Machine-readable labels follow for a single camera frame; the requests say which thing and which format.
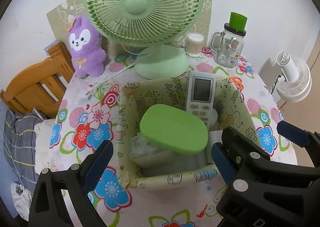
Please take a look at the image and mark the clear floss pick box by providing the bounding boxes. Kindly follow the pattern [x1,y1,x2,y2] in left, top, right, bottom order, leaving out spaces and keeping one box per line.
[129,133,174,169]

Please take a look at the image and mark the wooden chair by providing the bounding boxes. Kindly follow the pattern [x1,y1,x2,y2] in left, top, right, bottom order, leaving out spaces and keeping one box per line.
[1,41,74,118]

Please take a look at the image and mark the floral tablecloth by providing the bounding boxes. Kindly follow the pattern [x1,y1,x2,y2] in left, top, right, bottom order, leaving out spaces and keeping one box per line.
[48,48,297,226]

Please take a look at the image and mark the purple plush toy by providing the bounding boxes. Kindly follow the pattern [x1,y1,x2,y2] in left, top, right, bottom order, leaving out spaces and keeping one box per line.
[68,14,106,78]

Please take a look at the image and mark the white remote control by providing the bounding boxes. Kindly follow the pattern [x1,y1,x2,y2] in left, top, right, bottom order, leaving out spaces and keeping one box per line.
[185,71,217,130]

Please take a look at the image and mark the green oval lid box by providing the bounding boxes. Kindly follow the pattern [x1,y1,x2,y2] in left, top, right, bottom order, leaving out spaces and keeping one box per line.
[139,104,208,155]

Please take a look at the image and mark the orange scissors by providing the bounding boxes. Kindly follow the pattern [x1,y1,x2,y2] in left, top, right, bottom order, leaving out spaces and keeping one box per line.
[228,77,244,91]

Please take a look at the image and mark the yellow patterned storage box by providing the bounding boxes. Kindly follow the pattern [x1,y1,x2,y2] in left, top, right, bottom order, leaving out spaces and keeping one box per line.
[116,76,259,190]

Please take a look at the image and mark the white wall fan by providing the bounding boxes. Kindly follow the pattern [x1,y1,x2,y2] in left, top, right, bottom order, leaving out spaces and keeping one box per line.
[270,52,312,103]

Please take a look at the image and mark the glass mug jar green lid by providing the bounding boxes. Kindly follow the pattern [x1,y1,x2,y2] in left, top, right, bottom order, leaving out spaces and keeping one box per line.
[210,12,247,68]

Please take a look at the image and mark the green desk fan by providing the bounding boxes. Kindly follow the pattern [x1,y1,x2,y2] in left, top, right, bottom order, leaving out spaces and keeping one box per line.
[86,0,203,79]

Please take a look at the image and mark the grey plaid blanket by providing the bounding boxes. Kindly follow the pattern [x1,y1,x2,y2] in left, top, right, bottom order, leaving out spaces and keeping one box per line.
[3,109,42,193]

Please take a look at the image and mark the cotton swab container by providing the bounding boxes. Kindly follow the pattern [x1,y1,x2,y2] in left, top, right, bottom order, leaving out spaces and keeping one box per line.
[185,32,204,58]

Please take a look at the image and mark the white 45W charger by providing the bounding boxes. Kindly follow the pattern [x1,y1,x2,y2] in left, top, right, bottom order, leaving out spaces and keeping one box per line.
[206,129,225,165]

